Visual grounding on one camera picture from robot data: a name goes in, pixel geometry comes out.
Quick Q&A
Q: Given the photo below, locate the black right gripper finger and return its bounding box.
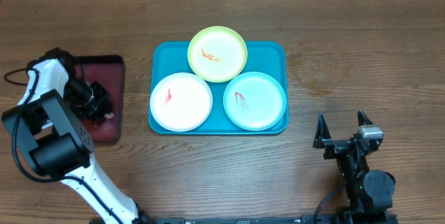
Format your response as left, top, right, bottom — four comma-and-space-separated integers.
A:
314, 113, 331, 143
357, 110, 373, 126

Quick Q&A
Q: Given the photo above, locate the white pink plate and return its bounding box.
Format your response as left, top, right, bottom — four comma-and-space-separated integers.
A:
149, 72, 213, 132

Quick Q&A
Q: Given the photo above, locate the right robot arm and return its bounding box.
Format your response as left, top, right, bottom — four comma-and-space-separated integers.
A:
313, 111, 396, 223

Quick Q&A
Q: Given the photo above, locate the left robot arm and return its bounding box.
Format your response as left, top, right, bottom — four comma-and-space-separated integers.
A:
1, 47, 153, 223

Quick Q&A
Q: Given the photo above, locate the dark red water tray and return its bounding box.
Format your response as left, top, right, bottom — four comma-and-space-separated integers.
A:
78, 55, 125, 145

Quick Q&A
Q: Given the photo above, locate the teal plastic tray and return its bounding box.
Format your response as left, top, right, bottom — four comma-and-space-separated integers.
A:
150, 41, 289, 136

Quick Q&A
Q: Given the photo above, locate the light blue plate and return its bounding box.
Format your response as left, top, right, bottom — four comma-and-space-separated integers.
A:
223, 72, 287, 131

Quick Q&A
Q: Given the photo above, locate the yellow plate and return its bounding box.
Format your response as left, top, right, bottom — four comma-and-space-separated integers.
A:
187, 26, 248, 83

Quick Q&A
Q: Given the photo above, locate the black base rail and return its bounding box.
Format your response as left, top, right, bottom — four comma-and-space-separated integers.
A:
89, 213, 399, 224

